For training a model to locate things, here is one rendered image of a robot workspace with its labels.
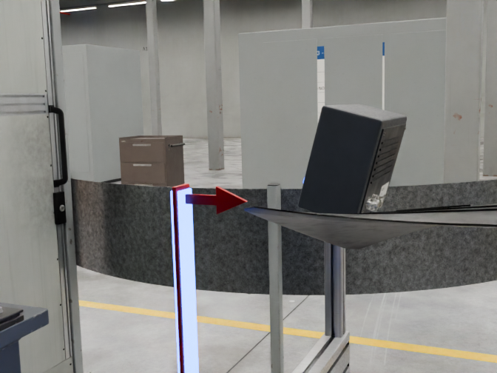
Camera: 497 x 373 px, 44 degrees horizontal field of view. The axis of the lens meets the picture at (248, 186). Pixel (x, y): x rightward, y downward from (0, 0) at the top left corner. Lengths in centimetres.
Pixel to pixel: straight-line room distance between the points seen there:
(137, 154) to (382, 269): 530
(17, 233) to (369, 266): 132
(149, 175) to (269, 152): 145
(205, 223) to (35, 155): 72
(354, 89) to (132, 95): 536
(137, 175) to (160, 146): 47
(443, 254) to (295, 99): 458
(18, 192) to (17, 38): 57
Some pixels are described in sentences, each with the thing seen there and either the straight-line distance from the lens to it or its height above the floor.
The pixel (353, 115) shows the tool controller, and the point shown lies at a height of 124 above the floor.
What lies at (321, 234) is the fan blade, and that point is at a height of 114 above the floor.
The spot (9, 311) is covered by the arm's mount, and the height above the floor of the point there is 101.
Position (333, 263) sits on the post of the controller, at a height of 99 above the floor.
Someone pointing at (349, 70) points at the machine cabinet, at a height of 158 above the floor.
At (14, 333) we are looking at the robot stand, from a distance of 82.
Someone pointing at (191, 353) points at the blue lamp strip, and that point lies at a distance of 57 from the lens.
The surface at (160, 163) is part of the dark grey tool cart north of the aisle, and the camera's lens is 717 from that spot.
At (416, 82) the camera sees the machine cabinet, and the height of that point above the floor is 143.
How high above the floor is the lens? 126
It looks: 8 degrees down
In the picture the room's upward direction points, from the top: 1 degrees counter-clockwise
